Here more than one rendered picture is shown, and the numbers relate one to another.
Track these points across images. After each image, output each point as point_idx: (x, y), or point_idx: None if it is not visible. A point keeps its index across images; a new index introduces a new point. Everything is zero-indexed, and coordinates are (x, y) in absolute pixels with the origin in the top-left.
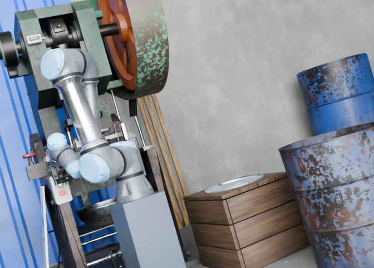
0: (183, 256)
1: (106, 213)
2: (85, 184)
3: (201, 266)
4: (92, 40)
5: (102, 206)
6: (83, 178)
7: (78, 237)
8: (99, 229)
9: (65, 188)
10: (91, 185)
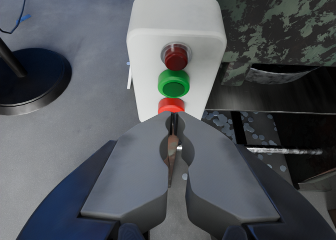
0: (313, 181)
1: (254, 79)
2: (267, 40)
3: (325, 208)
4: None
5: (259, 70)
6: (277, 15)
7: (175, 145)
8: (223, 109)
9: (193, 95)
10: (281, 47)
